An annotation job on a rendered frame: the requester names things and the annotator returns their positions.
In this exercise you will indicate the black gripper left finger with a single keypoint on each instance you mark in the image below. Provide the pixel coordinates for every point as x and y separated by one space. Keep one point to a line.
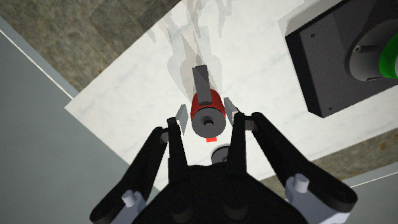
129 196

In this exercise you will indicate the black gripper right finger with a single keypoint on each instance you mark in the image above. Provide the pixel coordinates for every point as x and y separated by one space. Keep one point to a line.
317 195

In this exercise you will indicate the dark grey round disc with center stud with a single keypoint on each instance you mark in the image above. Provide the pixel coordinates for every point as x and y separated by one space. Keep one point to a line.
220 154

